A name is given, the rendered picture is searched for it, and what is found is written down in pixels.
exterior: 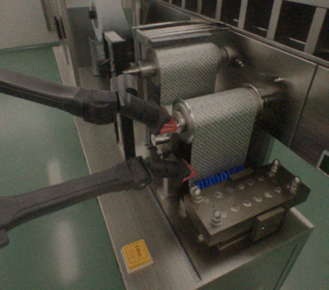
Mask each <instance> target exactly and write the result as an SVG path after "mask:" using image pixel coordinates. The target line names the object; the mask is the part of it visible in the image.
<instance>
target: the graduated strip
mask: <svg viewBox="0 0 329 290"><path fill-rule="evenodd" d="M146 189H147V191H148V193H149V196H150V198H151V199H152V200H153V202H154V204H155V206H156V208H157V210H158V212H159V214H160V216H161V218H162V220H163V222H164V224H165V226H166V227H167V228H168V231H169V232H170V235H171V237H172V239H173V241H174V242H175V245H176V246H177V249H178V250H179V253H180V254H181V256H182V257H183V259H184V261H185V263H186V265H187V267H188V269H189V271H190V273H191V275H192V277H193V279H194V281H195V283H197V282H199V281H201V280H202V278H201V277H200V275H199V273H198V271H197V270H196V268H195V266H194V264H193V262H192V260H191V258H190V256H189V254H188V252H187V251H186V248H185V247H184V245H183V243H182V242H181V240H180V239H179V237H178V235H177V232H176V231H175V229H174V227H173V225H172V224H171V222H170V220H169V218H168V216H167V214H166V213H165V211H164V209H163V207H162V206H161V203H160V202H159V200H158V198H157V196H156V193H155V192H154V190H153V188H152V187H151V186H150V185H148V186H147V187H146Z"/></svg>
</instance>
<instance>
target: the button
mask: <svg viewBox="0 0 329 290"><path fill-rule="evenodd" d="M123 254H124V256H125V260H126V262H127V265H128V267H129V270H130V271H131V270H133V269H136V268H137V267H140V266H141V265H143V264H146V263H148V262H150V261H151V256H150V254H149V252H148V251H147V248H146V246H145V243H144V241H143V239H142V240H139V241H137V242H135V243H132V244H129V245H127V246H124V247H123Z"/></svg>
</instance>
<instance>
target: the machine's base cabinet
mask: <svg viewBox="0 0 329 290"><path fill-rule="evenodd" d="M75 127H76V125H75ZM76 131H77V129H76ZM77 133H78V131H77ZM78 138H79V136H78ZM79 140H80V139H79ZM80 144H81V143H80ZM81 147H82V145H81ZM82 152H83V149H82ZM83 155H84V152H83ZM84 159H85V156H84ZM85 162H86V160H85ZM86 165H87V163H86ZM87 169H88V167H87ZM88 172H89V174H90V171H89V170H88ZM96 199H97V203H98V198H97V197H96ZM98 206H99V209H100V205H99V203H98ZM100 213H102V211H101V210H100ZM102 217H103V214H102ZM103 221H104V218H103ZM104 224H105V221H104ZM105 228H106V225H105ZM106 231H107V228H106ZM107 234H108V231H107ZM309 235H310V233H309V234H308V235H305V237H303V238H302V239H299V240H297V241H296V242H293V243H292V244H289V245H288V246H285V247H284V248H282V249H280V250H278V251H275V252H274V253H273V254H272V255H269V256H268V257H265V258H263V259H261V260H260V261H258V262H255V263H254V264H251V265H250V266H248V267H246V268H244V269H242V270H240V271H238V272H237V273H235V274H234V275H231V276H229V277H228V278H226V279H224V280H222V281H219V282H218V283H216V284H214V285H212V286H210V287H208V288H207V289H205V290H280V289H281V287H282V286H283V285H284V283H285V280H286V278H287V277H288V275H289V273H290V270H291V269H292V267H293V265H294V263H295V261H296V259H297V257H298V256H299V254H300V253H301V250H302V249H303V247H304V245H305V243H306V241H307V239H308V238H309ZM108 238H109V234H108ZM109 242H110V245H111V241H110V238H109ZM111 249H112V251H113V253H114V250H113V248H112V245H111ZM114 257H115V260H116V256H115V254H114ZM116 265H117V268H118V271H119V274H120V269H119V267H118V263H117V260H116ZM120 278H121V274H120ZM121 281H122V284H123V280H122V278H121ZM123 288H124V290H126V289H125V287H124V285H123Z"/></svg>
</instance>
